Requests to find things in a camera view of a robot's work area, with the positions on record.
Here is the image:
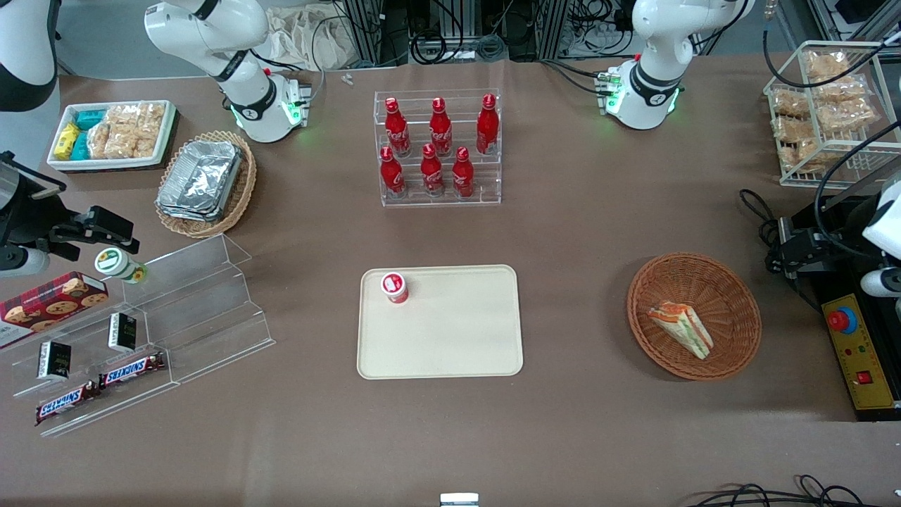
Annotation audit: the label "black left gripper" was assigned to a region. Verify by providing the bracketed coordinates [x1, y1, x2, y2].
[767, 201, 881, 275]

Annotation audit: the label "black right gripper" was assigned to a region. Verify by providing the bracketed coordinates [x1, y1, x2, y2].
[0, 152, 140, 254]

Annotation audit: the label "triangular sandwich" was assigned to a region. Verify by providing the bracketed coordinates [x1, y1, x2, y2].
[648, 301, 714, 361]

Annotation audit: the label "aluminium foil tray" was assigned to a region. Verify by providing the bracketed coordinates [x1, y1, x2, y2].
[158, 140, 244, 215]
[156, 197, 229, 224]

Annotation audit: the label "white rectangular snack tray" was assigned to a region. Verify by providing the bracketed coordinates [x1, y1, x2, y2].
[46, 99, 177, 173]

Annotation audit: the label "round brown wicker basket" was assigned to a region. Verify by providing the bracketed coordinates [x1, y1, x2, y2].
[627, 253, 762, 382]

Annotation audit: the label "oval light wicker basket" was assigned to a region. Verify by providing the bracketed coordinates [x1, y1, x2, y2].
[155, 130, 258, 239]

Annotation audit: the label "beige plastic tray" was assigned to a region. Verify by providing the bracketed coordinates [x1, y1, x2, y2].
[357, 265, 524, 380]

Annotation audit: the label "cup with green white lid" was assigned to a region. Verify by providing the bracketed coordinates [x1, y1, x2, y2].
[94, 248, 148, 285]

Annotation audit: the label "black equipment platform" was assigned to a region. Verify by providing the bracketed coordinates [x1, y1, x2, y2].
[788, 190, 901, 423]

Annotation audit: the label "clear rice cracker pack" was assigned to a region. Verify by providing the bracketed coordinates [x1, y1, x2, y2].
[137, 103, 168, 160]
[106, 127, 139, 160]
[87, 123, 113, 160]
[104, 104, 141, 132]

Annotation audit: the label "clear bag of fried snacks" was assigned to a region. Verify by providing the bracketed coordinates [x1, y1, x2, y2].
[771, 89, 811, 118]
[817, 76, 868, 104]
[794, 137, 840, 171]
[772, 115, 821, 146]
[804, 50, 852, 80]
[817, 99, 878, 135]

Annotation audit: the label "red tartan cookie box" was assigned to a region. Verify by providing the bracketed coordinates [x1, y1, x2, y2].
[0, 271, 110, 350]

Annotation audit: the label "small black box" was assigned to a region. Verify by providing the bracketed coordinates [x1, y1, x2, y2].
[107, 313, 138, 353]
[37, 340, 73, 382]

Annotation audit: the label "yellow snack packet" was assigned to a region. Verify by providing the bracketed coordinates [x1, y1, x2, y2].
[54, 123, 81, 158]

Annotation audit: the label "clear acrylic stepped shelf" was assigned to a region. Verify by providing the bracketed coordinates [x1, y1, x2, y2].
[0, 234, 277, 439]

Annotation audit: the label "yellow control box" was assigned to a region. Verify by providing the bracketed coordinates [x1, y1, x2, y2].
[821, 294, 899, 411]

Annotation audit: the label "Snickers bar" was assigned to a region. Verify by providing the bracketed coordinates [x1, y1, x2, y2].
[34, 381, 101, 426]
[98, 351, 168, 390]

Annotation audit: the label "beige cloth bag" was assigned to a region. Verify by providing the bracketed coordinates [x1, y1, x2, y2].
[263, 4, 354, 72]

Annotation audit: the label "red Coca-Cola bottle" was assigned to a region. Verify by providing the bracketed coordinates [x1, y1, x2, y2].
[421, 144, 446, 198]
[429, 97, 453, 158]
[379, 146, 406, 200]
[452, 146, 475, 199]
[477, 94, 500, 156]
[384, 97, 412, 158]

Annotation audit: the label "red cup with white lid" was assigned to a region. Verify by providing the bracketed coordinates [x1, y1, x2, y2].
[381, 272, 410, 305]

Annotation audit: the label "clear acrylic bottle rack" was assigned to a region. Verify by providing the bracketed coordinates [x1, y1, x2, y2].
[374, 89, 503, 208]

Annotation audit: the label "black looped table cable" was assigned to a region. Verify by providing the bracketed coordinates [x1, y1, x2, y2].
[738, 188, 783, 247]

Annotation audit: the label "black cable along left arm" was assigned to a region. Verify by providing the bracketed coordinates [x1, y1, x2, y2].
[764, 21, 901, 247]

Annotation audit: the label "white wire rack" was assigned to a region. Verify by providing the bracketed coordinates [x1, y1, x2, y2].
[763, 40, 901, 189]

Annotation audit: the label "black cable bundle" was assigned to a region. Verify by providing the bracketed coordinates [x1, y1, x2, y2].
[686, 473, 885, 507]

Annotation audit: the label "black cable at right arm base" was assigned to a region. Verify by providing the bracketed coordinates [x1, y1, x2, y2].
[250, 13, 328, 108]

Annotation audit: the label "black cables at left arm base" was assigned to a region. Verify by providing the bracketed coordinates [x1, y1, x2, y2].
[541, 58, 615, 97]

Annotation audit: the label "aluminium profile frame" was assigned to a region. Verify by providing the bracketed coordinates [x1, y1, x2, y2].
[342, 0, 410, 69]

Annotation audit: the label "coiled black cables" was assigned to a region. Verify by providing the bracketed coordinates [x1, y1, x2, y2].
[411, 28, 468, 66]

